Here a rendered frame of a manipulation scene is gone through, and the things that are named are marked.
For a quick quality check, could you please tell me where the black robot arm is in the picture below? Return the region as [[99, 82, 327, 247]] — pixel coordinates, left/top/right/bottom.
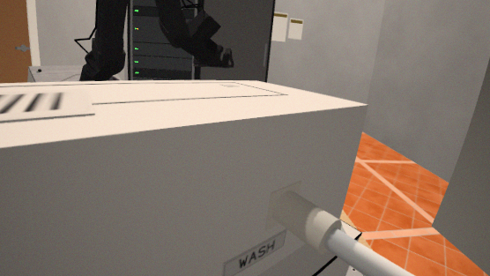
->
[[79, 0, 220, 81]]

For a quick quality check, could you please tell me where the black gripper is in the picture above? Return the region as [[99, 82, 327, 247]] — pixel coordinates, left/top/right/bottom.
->
[[193, 42, 234, 68]]

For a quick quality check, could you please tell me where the white cylinder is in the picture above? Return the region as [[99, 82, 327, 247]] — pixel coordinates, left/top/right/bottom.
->
[[323, 228, 415, 276]]

